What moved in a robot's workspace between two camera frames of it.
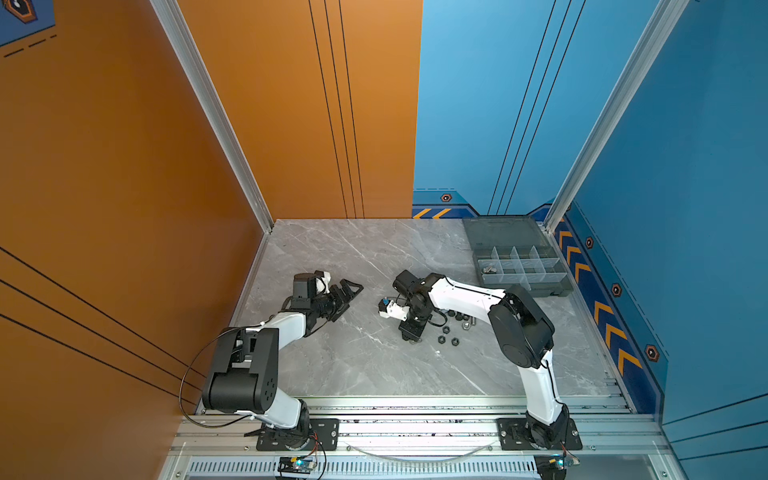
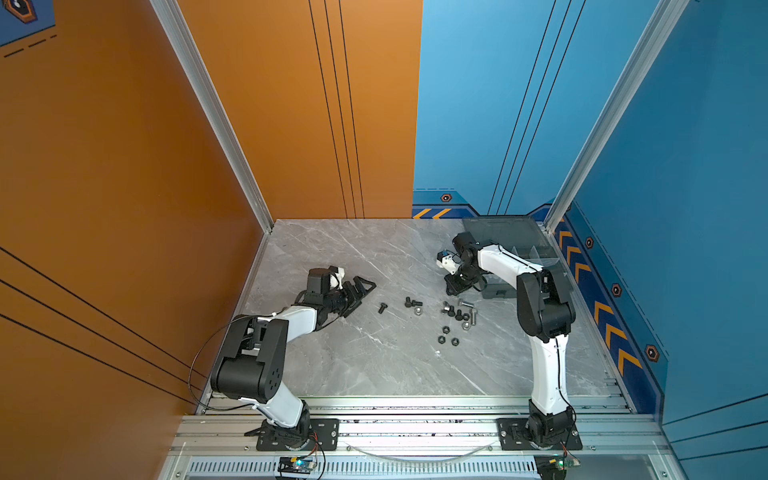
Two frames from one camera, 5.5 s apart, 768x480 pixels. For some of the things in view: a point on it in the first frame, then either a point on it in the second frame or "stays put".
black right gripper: (409, 333) to (453, 288)
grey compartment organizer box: (516, 251) stays put
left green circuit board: (302, 465) stays put
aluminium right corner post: (665, 18) stays put
